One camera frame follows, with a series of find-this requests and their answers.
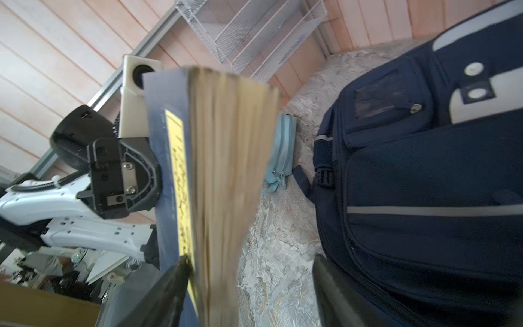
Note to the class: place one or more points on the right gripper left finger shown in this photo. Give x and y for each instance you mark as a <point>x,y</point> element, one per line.
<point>163,304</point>

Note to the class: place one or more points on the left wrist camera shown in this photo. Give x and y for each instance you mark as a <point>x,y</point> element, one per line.
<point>135,96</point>

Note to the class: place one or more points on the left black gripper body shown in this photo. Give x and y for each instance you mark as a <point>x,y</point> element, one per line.
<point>125,177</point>

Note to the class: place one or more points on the blue book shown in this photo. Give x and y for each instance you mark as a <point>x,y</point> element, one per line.
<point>212,134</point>

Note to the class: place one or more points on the navy blue student backpack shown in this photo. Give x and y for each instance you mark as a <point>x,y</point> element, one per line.
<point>418,176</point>

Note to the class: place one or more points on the white wire mesh shelf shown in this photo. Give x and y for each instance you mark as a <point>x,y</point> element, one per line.
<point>253,38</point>

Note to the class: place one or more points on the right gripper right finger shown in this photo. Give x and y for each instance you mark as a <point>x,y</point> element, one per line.
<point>346,300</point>

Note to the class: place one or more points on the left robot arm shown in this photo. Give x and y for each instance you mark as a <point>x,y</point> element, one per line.
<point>36,214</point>

